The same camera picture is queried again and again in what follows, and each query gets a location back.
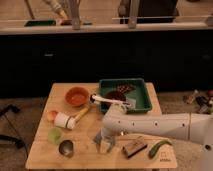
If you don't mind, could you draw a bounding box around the white handled dish brush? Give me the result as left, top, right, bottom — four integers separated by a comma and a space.
90, 94, 131, 107

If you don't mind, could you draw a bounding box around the green plastic tray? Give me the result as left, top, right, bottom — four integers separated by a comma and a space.
99, 78, 152, 114

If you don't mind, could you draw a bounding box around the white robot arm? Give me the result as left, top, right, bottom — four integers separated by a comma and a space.
101, 105, 213, 171

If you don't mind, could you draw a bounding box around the small metal cup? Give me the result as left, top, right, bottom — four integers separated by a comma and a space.
59, 140, 74, 157

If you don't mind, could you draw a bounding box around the black chair base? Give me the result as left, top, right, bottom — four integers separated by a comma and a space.
0, 105, 28, 155

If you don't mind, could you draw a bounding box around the dark brown cloth piece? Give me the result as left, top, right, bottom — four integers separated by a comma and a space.
116, 84, 136, 93

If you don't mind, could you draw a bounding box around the floor clutter pile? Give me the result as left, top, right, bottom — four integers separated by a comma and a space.
183, 90, 213, 115

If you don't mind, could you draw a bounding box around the grey transparent bag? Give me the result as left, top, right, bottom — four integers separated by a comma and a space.
126, 98, 137, 109

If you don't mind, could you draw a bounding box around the white mallet wooden handle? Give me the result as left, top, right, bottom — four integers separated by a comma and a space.
54, 106, 90, 130

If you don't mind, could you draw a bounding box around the wooden folding table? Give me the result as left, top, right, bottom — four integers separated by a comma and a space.
26, 83, 177, 171

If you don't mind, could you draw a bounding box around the blue sponge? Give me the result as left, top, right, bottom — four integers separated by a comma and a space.
93, 132, 101, 149

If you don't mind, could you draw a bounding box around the small orange ball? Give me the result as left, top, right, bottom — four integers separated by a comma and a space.
47, 110, 58, 122

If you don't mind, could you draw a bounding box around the brown wooden block brush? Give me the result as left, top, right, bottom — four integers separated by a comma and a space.
122, 136, 148, 158

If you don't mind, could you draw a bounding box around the light green cup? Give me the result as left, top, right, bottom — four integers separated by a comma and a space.
47, 128, 62, 144

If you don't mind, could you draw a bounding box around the dark brown bowl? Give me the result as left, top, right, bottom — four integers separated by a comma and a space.
106, 91, 126, 101

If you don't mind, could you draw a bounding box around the red orange bowl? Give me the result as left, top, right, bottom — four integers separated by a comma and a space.
65, 87, 89, 107

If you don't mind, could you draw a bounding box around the green cucumber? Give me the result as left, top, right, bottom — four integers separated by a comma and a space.
148, 140, 172, 159

